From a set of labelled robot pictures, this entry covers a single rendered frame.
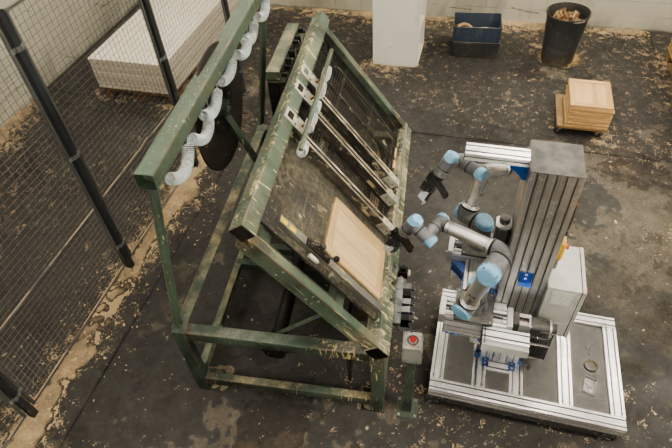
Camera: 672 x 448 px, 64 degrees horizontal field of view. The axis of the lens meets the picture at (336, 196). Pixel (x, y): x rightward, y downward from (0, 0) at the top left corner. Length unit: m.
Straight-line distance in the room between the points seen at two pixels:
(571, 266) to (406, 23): 4.29
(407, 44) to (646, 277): 3.83
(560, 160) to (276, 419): 2.62
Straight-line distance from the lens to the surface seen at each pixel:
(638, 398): 4.58
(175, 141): 2.77
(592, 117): 6.26
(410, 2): 6.84
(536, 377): 4.18
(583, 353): 4.37
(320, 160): 3.43
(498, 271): 2.76
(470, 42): 7.39
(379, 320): 3.43
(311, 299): 3.01
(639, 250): 5.42
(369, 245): 3.61
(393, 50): 7.16
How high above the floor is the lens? 3.81
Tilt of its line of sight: 45 degrees down
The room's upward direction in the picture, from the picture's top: 4 degrees counter-clockwise
